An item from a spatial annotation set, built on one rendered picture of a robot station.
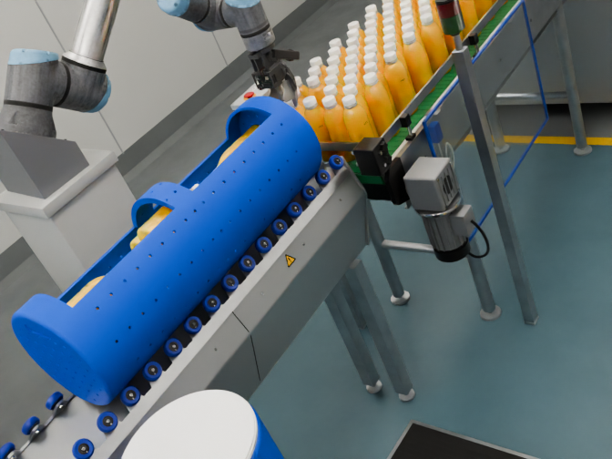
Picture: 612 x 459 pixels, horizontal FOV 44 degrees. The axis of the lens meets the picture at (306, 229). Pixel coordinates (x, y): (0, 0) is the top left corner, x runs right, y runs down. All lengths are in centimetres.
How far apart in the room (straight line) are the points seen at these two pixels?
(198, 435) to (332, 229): 88
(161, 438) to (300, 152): 87
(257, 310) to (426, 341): 112
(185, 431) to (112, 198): 129
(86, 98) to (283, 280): 103
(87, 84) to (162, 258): 106
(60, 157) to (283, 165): 85
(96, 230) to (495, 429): 146
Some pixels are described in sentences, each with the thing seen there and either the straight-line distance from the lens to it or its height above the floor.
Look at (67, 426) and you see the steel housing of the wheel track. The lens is 187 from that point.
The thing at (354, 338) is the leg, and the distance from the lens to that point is 263.
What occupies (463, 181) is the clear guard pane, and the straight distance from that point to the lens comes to 250.
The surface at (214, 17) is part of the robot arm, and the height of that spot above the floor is 142.
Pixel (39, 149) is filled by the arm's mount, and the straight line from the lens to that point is 249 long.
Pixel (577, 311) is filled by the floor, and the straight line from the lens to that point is 290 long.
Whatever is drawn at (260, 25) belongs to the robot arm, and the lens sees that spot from 219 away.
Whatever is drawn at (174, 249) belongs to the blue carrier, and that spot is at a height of 116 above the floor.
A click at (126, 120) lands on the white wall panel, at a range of 524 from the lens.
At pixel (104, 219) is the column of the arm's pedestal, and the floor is 93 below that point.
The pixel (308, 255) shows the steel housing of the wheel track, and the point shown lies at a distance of 207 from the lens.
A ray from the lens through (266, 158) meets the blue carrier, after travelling 193.
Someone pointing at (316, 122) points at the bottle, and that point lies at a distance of 228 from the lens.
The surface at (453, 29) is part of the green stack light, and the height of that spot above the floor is 118.
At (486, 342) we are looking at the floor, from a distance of 285.
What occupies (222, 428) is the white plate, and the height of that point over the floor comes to 104.
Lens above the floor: 200
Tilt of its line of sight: 32 degrees down
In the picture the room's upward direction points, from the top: 24 degrees counter-clockwise
